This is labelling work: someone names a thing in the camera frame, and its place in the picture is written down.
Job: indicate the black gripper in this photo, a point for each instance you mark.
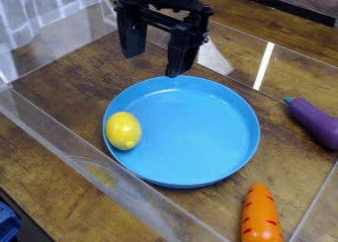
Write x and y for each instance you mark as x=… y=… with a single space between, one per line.
x=180 y=17

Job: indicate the yellow toy lemon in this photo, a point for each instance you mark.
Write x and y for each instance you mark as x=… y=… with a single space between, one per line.
x=123 y=131

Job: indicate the orange toy carrot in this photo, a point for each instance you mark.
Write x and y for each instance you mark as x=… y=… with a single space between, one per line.
x=261 y=222

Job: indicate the blue round plate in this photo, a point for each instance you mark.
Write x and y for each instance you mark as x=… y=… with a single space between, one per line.
x=200 y=131

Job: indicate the purple toy eggplant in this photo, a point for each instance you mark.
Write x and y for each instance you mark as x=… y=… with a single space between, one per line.
x=321 y=124

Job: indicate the blue object at corner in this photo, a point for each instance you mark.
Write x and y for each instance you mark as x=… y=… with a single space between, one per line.
x=9 y=223

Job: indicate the clear acrylic enclosure wall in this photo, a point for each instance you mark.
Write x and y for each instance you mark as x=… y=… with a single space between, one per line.
x=57 y=82

